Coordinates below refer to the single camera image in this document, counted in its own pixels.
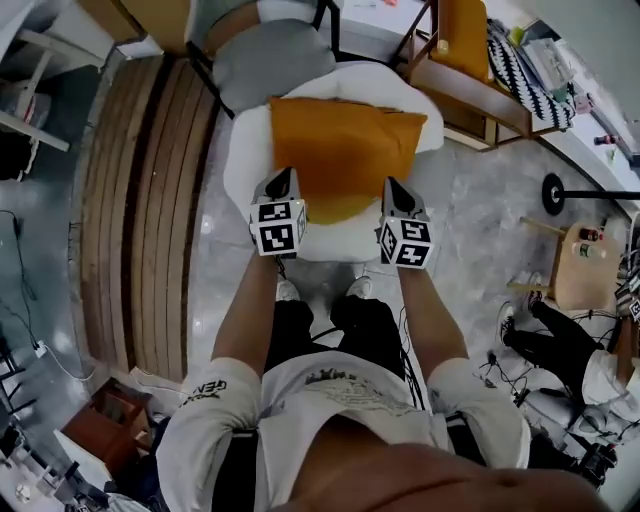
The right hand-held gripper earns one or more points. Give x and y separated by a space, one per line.
405 245

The person's right forearm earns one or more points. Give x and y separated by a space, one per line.
430 320

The small mustard pillow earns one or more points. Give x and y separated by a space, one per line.
460 35

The white table frame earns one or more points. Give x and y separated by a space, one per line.
40 80

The dark drink bottle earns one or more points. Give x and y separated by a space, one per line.
591 234

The white round appliance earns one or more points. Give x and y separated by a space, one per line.
565 410

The wooden coffee table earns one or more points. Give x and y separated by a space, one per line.
585 280

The white power strip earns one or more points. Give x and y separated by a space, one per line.
40 348

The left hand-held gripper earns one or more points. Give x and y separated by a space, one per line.
277 230

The person's right white shoe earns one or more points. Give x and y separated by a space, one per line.
359 287

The black white patterned pillow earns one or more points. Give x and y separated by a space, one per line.
520 85

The stack of books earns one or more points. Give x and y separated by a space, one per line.
550 60

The white egg-shaped floor seat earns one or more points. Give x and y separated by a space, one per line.
250 140

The person's left white shoe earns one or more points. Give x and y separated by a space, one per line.
287 291

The red-brown wooden stool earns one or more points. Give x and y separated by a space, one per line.
105 430

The person's neck and chin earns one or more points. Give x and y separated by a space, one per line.
425 480

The orange cushion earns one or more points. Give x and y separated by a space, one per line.
345 145

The person's white shoe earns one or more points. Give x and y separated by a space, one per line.
287 291
359 287

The person's white t-shirt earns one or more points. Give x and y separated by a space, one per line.
320 400

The person's left forearm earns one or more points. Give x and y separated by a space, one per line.
247 320

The person's black trousers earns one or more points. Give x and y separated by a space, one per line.
365 330

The black floor lamp stand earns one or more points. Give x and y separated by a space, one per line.
553 195

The brown cardboard sheet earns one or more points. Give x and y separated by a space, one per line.
145 20

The grey shell chair black legs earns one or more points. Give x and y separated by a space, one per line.
270 70

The wooden shelf rack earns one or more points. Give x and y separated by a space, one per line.
475 100

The wooden slat panel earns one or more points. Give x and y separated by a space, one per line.
150 225

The clear drink bottle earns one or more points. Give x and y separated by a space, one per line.
594 251

